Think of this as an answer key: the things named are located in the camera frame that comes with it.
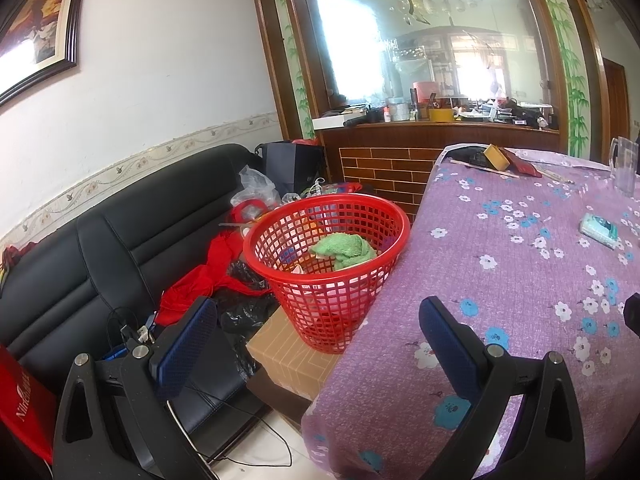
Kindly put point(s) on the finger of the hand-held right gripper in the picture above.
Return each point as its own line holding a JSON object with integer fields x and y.
{"x": 634, "y": 315}

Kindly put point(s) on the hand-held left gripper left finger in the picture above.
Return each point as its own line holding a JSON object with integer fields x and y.
{"x": 185, "y": 345}

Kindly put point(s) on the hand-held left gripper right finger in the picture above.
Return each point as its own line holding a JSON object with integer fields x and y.
{"x": 445, "y": 345}

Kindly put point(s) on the red plastic basket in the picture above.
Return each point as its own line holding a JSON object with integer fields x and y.
{"x": 300, "y": 310}

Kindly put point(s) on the green towel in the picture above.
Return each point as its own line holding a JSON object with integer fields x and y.
{"x": 345, "y": 250}

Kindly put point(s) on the red cloth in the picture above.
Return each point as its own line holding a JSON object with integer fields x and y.
{"x": 200, "y": 280}

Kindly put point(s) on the black plastic bag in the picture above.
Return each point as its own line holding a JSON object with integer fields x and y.
{"x": 245, "y": 310}

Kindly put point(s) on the teal tissue pack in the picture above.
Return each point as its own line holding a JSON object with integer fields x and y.
{"x": 597, "y": 230}

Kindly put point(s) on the purple floral tablecloth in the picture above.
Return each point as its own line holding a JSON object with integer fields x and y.
{"x": 500, "y": 270}

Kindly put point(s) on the tan cardboard box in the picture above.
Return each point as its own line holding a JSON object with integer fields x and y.
{"x": 290, "y": 355}

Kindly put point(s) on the black leather sofa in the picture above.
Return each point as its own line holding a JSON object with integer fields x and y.
{"x": 75, "y": 260}

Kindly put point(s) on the clear glass mug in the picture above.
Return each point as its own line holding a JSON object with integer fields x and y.
{"x": 625, "y": 170}

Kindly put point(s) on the pale chopsticks pair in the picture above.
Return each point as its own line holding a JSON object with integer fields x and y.
{"x": 557, "y": 175}

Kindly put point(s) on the red paper bag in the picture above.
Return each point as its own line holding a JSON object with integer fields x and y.
{"x": 25, "y": 400}

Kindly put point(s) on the clear plastic bag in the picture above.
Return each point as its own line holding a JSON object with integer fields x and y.
{"x": 255, "y": 185}

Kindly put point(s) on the wooden stick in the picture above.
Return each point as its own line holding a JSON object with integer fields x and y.
{"x": 482, "y": 168}

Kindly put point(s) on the wooden glass partition cabinet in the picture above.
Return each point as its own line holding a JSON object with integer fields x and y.
{"x": 380, "y": 170}

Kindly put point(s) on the red pouch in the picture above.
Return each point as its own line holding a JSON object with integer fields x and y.
{"x": 522, "y": 165}

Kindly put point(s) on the dark flat packet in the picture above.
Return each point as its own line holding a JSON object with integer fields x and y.
{"x": 465, "y": 155}

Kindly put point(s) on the yellow tape roll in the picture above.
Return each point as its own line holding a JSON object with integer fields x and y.
{"x": 496, "y": 157}

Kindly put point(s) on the brown wooden door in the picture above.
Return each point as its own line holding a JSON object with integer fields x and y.
{"x": 615, "y": 110}

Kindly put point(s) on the black shopping bag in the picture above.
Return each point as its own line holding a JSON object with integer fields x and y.
{"x": 290, "y": 165}

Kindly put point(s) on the yellow box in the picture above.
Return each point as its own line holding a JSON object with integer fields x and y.
{"x": 441, "y": 115}

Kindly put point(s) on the white can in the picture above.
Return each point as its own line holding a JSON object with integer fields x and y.
{"x": 399, "y": 112}

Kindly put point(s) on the red box on ledge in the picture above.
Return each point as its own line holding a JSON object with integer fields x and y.
{"x": 424, "y": 92}

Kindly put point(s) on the large framed wall picture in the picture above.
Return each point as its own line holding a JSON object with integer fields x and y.
{"x": 35, "y": 20}

